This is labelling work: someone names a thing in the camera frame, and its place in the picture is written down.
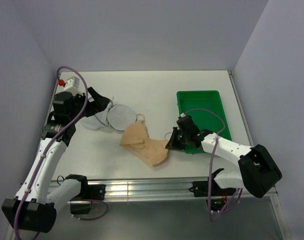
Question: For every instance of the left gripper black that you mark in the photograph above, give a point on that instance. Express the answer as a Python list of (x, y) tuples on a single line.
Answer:
[(101, 102)]

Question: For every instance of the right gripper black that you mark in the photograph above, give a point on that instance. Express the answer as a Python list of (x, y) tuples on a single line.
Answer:
[(172, 143)]

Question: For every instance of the white mesh laundry bag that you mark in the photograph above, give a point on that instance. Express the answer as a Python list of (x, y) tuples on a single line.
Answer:
[(115, 115)]

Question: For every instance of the beige bra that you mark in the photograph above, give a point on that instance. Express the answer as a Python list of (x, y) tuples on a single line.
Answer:
[(136, 140)]

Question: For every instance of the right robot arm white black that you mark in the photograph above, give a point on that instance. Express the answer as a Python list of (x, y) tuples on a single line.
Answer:
[(255, 170)]

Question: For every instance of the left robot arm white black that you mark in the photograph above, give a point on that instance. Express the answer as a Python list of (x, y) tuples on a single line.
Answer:
[(33, 208)]

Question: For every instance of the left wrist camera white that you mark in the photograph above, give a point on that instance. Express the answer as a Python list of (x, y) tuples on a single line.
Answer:
[(72, 86)]

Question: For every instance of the aluminium mounting rail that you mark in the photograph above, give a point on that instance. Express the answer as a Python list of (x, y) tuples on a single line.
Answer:
[(153, 189)]

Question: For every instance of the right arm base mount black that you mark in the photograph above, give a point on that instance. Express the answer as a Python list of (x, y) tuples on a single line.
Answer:
[(201, 188)]

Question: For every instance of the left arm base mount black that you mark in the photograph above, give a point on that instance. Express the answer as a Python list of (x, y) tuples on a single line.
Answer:
[(93, 192)]

